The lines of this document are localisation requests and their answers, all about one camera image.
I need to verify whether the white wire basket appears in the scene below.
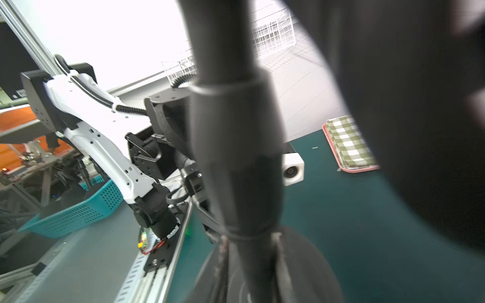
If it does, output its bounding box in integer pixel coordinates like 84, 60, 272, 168
162, 1, 296, 87

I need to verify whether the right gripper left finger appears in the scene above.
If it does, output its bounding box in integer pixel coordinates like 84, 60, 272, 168
185, 236, 229, 303

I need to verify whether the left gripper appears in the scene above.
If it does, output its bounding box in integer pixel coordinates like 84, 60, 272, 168
125, 88, 209, 212

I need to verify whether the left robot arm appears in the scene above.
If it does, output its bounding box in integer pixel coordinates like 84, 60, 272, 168
20, 56, 194, 239

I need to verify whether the black round stand base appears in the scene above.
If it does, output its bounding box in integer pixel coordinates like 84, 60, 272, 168
189, 226, 345, 303

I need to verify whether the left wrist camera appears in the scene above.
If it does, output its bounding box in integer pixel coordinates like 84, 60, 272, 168
282, 153, 304, 186

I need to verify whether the teal plastic crate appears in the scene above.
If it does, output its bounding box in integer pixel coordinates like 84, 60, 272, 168
18, 175, 124, 239

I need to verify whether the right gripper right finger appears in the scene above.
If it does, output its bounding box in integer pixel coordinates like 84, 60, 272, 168
272, 232, 298, 302

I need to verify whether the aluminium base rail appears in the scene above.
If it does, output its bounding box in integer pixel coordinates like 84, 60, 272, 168
114, 201, 193, 302

